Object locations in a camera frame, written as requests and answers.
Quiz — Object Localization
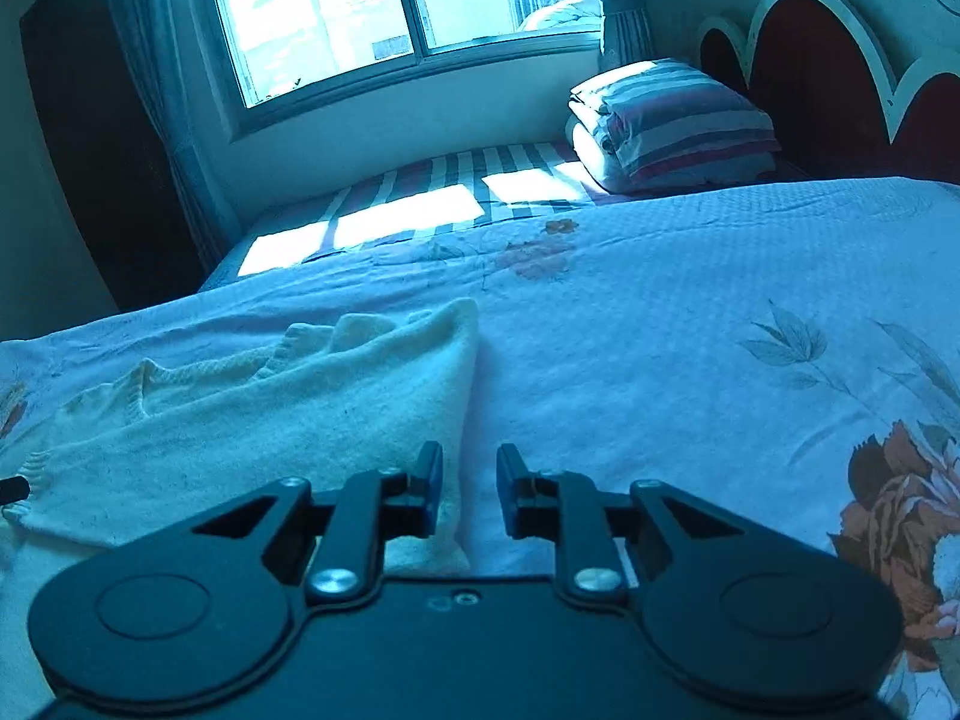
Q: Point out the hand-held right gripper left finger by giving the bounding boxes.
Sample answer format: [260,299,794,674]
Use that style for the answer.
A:
[174,441,445,605]

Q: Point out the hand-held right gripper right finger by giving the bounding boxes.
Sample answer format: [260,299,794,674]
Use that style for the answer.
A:
[496,442,760,605]

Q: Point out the white knit sweater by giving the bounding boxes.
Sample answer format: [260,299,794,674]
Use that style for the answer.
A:
[0,298,481,578]

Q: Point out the floral light blanket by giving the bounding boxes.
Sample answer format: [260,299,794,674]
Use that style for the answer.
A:
[0,176,960,720]

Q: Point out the striped bed sheet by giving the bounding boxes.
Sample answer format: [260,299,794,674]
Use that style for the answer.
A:
[196,139,811,293]

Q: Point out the dark wooden wardrobe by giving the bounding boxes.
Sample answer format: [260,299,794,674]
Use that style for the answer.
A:
[19,0,208,313]

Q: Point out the folded striped quilt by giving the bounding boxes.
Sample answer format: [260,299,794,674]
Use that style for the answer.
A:
[568,58,782,194]

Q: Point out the long grey curtain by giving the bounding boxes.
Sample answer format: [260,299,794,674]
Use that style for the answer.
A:
[97,0,245,272]

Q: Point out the sliding glass window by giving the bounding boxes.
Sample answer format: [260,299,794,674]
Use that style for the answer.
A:
[176,0,605,140]

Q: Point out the white bedding behind window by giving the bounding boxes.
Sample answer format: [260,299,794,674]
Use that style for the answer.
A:
[521,0,605,33]

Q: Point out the tied grey curtain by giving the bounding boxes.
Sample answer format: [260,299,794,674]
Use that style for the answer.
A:
[499,0,655,73]

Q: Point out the dark red scalloped headboard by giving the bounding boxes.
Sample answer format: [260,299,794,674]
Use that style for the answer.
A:
[696,0,960,185]

